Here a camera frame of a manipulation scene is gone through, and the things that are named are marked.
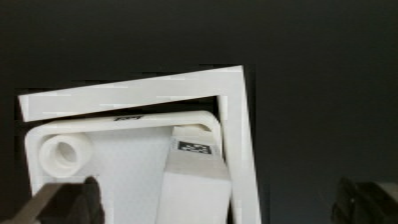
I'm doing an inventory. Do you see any white desk tabletop tray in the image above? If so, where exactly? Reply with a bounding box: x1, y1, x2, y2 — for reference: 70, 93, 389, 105
25, 111, 221, 224

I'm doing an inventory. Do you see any white fence bar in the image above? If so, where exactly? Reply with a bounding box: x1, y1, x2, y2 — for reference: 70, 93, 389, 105
18, 66, 247, 122
219, 66, 262, 224

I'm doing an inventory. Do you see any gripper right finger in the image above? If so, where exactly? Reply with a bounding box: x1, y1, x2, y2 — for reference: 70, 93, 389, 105
331, 178, 398, 224

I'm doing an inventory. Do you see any white desk leg front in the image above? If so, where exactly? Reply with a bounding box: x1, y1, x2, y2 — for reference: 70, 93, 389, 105
157, 126, 231, 224

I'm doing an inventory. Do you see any white front fence bar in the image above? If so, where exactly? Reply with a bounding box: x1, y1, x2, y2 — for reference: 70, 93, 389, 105
18, 66, 247, 122

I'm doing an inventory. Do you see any white right fence bar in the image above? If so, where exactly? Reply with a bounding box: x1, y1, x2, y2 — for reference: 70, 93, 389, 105
219, 66, 262, 224

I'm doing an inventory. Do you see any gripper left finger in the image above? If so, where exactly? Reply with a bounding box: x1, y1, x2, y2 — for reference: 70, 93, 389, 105
15, 177, 105, 224

